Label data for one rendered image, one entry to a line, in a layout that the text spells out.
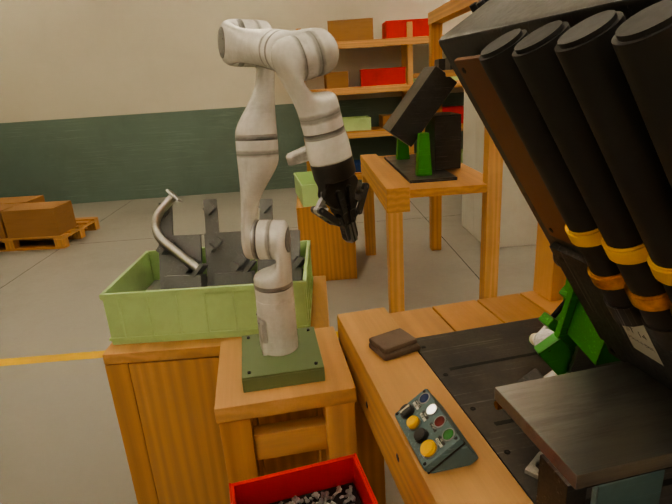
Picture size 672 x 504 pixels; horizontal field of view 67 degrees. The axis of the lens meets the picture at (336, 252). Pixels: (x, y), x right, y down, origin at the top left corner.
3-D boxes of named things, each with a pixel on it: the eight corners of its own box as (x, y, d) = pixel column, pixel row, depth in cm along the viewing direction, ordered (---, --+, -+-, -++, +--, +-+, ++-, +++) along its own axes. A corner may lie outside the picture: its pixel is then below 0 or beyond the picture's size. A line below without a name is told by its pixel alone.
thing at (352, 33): (515, 180, 732) (524, 7, 659) (308, 195, 721) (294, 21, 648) (501, 173, 783) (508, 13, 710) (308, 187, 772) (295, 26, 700)
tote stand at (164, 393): (149, 555, 175) (101, 354, 150) (185, 451, 224) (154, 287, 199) (344, 538, 176) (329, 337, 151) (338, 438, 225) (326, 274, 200)
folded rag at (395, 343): (402, 336, 126) (402, 326, 125) (421, 350, 119) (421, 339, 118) (367, 347, 122) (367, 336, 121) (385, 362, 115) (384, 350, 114)
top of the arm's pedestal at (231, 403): (216, 424, 112) (213, 409, 110) (222, 353, 142) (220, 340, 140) (357, 402, 116) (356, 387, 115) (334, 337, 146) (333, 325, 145)
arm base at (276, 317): (264, 359, 121) (256, 295, 115) (259, 340, 129) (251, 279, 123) (301, 352, 123) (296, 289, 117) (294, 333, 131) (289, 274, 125)
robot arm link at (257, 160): (241, 139, 115) (281, 138, 114) (250, 253, 122) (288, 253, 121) (228, 141, 106) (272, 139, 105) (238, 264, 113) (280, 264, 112)
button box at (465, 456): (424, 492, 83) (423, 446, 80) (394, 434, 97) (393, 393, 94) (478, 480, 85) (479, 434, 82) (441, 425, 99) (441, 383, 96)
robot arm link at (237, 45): (255, 20, 83) (302, 23, 87) (213, 17, 104) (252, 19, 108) (256, 79, 87) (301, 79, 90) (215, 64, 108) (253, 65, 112)
